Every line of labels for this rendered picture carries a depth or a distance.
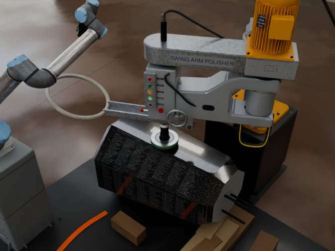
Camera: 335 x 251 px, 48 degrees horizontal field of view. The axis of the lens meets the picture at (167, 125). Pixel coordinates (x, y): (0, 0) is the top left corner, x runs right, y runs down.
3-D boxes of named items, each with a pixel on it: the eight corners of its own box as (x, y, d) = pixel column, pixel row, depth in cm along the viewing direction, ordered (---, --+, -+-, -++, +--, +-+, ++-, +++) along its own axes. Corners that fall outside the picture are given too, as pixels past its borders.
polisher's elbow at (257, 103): (244, 99, 270) (248, 75, 258) (272, 102, 267) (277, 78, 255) (243, 115, 255) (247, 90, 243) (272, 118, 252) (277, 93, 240)
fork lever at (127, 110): (197, 115, 287) (197, 109, 284) (193, 131, 272) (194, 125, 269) (109, 103, 296) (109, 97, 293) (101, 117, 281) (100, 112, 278)
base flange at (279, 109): (244, 90, 368) (244, 85, 365) (290, 109, 343) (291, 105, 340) (214, 112, 339) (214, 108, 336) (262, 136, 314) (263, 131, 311)
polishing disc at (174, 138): (145, 136, 297) (145, 135, 296) (167, 126, 306) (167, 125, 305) (161, 151, 283) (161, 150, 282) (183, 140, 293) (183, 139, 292)
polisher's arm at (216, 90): (268, 123, 279) (280, 63, 249) (268, 143, 261) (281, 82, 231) (170, 111, 290) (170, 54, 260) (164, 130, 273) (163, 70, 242)
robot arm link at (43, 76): (43, 94, 220) (112, 28, 254) (27, 78, 217) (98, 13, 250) (38, 99, 230) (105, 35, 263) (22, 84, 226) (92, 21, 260)
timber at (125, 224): (111, 227, 330) (110, 218, 322) (121, 218, 337) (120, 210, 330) (137, 246, 315) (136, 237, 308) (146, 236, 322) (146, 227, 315)
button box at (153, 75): (157, 107, 265) (156, 72, 247) (156, 109, 263) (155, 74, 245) (145, 106, 266) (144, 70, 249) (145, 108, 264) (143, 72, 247)
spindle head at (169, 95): (201, 110, 285) (204, 57, 257) (197, 128, 268) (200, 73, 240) (154, 105, 290) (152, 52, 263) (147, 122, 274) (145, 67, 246)
